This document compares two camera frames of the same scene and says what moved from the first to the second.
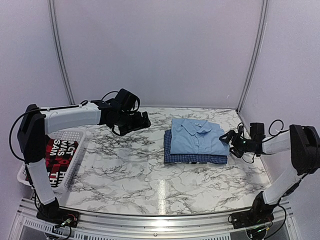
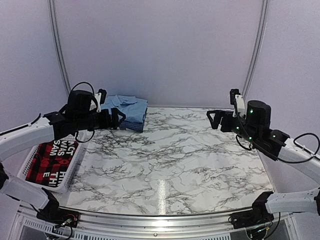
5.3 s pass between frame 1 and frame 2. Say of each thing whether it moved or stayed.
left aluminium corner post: stayed
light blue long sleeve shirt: moved
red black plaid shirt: stayed
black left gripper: moved
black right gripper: moved
